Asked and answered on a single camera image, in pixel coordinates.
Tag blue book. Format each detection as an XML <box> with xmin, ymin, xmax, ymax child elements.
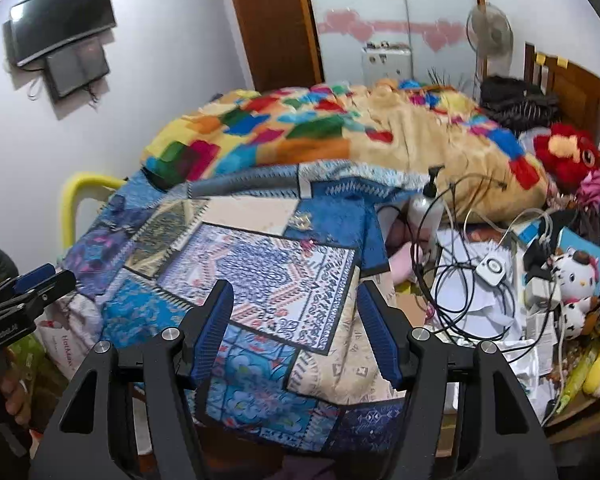
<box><xmin>555</xmin><ymin>227</ymin><xmax>600</xmax><ymax>296</ymax></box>

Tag person's left hand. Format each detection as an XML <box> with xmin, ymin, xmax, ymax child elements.
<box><xmin>0</xmin><ymin>371</ymin><xmax>34</xmax><ymax>427</ymax></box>

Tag yellow metal frame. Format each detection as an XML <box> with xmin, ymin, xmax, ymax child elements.
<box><xmin>60</xmin><ymin>172</ymin><xmax>128</xmax><ymax>251</ymax></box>

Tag black cables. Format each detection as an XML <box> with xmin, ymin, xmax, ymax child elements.
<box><xmin>412</xmin><ymin>172</ymin><xmax>561</xmax><ymax>346</ymax></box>

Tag brown cardboard box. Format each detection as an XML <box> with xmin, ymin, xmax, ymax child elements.
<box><xmin>395</xmin><ymin>287</ymin><xmax>431</xmax><ymax>328</ymax></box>

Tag wall-mounted black television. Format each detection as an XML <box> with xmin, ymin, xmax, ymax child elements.
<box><xmin>7</xmin><ymin>0</ymin><xmax>117</xmax><ymax>67</ymax></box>

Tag wooden headboard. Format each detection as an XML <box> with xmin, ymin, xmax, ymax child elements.
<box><xmin>522</xmin><ymin>42</ymin><xmax>600</xmax><ymax>171</ymax></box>

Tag black clothes pile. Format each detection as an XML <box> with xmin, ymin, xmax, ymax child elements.
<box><xmin>480</xmin><ymin>75</ymin><xmax>561</xmax><ymax>133</ymax></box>

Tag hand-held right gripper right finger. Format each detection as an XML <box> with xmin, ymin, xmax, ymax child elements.
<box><xmin>356</xmin><ymin>281</ymin><xmax>562</xmax><ymax>480</ymax></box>

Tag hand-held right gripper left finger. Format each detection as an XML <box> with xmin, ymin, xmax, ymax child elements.
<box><xmin>29</xmin><ymin>279</ymin><xmax>236</xmax><ymax>480</ymax></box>

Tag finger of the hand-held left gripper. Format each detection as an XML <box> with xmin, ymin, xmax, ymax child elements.
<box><xmin>10</xmin><ymin>262</ymin><xmax>58</xmax><ymax>295</ymax></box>
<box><xmin>10</xmin><ymin>269</ymin><xmax>77</xmax><ymax>314</ymax></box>

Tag pink cloth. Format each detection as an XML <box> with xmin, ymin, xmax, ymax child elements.
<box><xmin>385</xmin><ymin>210</ymin><xmax>426</xmax><ymax>283</ymax></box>

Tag white box appliance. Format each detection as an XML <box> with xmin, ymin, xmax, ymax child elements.
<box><xmin>361</xmin><ymin>42</ymin><xmax>413</xmax><ymax>86</ymax></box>

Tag white papers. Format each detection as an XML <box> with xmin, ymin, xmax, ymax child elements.
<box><xmin>432</xmin><ymin>227</ymin><xmax>531</xmax><ymax>346</ymax></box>

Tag white plastic bag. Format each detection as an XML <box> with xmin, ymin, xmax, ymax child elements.
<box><xmin>34</xmin><ymin>292</ymin><xmax>103</xmax><ymax>381</ymax></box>

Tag white square device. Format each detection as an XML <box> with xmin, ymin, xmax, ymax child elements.
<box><xmin>475</xmin><ymin>255</ymin><xmax>508</xmax><ymax>286</ymax></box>

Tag red plush toy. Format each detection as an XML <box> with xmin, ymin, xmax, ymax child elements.
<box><xmin>532</xmin><ymin>122</ymin><xmax>600</xmax><ymax>193</ymax></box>

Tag white cat plush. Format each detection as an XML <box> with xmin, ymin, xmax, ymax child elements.
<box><xmin>550</xmin><ymin>247</ymin><xmax>600</xmax><ymax>301</ymax></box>

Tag colourful fleece blanket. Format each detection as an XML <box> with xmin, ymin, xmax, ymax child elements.
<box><xmin>140</xmin><ymin>77</ymin><xmax>551</xmax><ymax>223</ymax></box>

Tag blue patchwork blanket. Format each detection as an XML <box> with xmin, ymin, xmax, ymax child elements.
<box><xmin>62</xmin><ymin>160</ymin><xmax>431</xmax><ymax>453</ymax></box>

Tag green bag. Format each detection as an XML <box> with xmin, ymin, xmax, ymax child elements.
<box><xmin>0</xmin><ymin>332</ymin><xmax>56</xmax><ymax>411</ymax></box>

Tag standing fan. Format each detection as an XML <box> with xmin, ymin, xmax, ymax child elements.
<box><xmin>466</xmin><ymin>2</ymin><xmax>513</xmax><ymax>103</ymax></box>

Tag white charger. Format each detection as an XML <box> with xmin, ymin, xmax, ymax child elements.
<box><xmin>525</xmin><ymin>280</ymin><xmax>561</xmax><ymax>311</ymax></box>

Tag white pump bottle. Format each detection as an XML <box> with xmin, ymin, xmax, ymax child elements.
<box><xmin>406</xmin><ymin>165</ymin><xmax>446</xmax><ymax>256</ymax></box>

